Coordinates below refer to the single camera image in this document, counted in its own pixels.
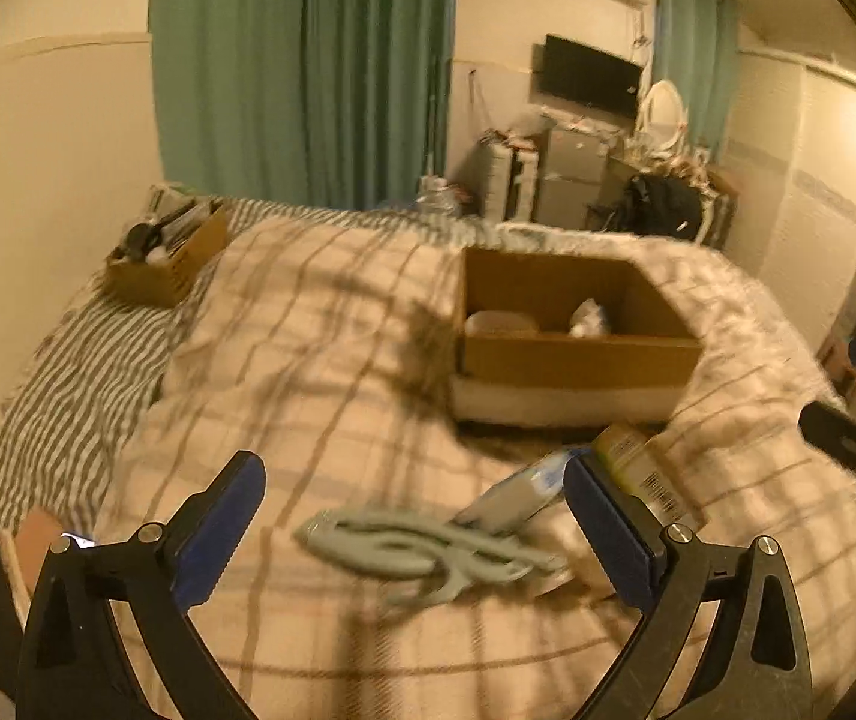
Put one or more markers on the green curtain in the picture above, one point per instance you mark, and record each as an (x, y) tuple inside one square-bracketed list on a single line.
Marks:
[(332, 103), (696, 49)]

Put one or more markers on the small cardboard box with clutter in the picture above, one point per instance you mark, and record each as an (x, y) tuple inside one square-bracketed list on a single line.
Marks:
[(161, 255)]

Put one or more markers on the green curtain left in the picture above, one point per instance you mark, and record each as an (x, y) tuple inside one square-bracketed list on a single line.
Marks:
[(332, 103)]

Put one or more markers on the green curtain right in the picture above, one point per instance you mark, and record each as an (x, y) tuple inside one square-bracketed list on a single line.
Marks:
[(696, 49)]

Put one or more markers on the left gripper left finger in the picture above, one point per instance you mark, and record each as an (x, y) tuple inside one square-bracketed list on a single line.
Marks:
[(74, 663)]

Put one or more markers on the white oval vanity mirror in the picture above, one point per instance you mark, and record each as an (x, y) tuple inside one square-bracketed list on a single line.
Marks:
[(662, 116)]

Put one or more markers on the grey striped bed sheet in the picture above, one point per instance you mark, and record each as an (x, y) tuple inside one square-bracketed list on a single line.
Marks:
[(82, 396)]

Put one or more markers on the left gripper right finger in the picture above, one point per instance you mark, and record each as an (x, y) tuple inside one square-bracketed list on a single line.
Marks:
[(755, 663)]

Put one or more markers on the white sliding wardrobe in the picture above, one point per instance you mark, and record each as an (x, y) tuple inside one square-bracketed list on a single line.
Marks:
[(790, 148)]

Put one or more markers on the grey mini fridge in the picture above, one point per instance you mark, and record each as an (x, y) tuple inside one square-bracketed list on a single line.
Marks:
[(571, 167)]

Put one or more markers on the white plush toy figure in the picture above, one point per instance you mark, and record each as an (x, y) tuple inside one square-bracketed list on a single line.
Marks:
[(589, 321)]

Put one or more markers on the brown cardboard box on bed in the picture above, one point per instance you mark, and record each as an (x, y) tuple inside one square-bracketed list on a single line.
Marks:
[(515, 364)]

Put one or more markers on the green white barcode box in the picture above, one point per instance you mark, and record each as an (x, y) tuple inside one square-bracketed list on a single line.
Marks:
[(636, 463)]

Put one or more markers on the white suitcase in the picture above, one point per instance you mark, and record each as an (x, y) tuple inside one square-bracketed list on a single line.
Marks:
[(504, 173)]

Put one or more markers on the black clothes on chair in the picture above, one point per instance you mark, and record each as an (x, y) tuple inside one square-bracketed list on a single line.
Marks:
[(663, 206)]

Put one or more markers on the large clear water jug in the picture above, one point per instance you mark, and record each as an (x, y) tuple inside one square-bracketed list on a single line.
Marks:
[(436, 195)]

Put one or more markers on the black wall television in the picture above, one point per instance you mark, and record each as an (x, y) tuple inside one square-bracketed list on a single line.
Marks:
[(589, 77)]

